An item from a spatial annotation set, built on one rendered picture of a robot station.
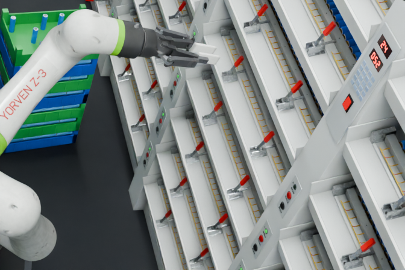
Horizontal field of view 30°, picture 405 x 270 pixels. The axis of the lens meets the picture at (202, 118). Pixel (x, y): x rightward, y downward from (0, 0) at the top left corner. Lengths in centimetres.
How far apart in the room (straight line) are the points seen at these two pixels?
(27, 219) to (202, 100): 78
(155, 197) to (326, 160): 121
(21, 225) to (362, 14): 87
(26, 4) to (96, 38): 176
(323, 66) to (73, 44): 60
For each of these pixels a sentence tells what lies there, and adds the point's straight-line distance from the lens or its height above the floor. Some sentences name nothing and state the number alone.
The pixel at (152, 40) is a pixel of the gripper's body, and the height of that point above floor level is 109.
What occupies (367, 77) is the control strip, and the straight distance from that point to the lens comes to 150.
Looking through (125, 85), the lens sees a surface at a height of 18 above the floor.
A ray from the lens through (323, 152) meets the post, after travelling 165.
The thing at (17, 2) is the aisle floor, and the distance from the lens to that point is 359.
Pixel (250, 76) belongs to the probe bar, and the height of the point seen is 97.
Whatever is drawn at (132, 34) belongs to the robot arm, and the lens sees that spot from 188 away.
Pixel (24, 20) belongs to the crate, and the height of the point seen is 50.
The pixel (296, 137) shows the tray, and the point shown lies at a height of 112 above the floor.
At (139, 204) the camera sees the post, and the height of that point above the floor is 4.
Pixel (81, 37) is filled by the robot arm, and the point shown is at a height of 112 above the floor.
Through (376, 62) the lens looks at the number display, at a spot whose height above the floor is 149.
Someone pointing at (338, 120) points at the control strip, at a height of 132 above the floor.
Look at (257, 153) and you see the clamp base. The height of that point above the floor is 95.
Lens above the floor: 235
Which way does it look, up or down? 45 degrees down
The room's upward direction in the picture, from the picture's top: 24 degrees clockwise
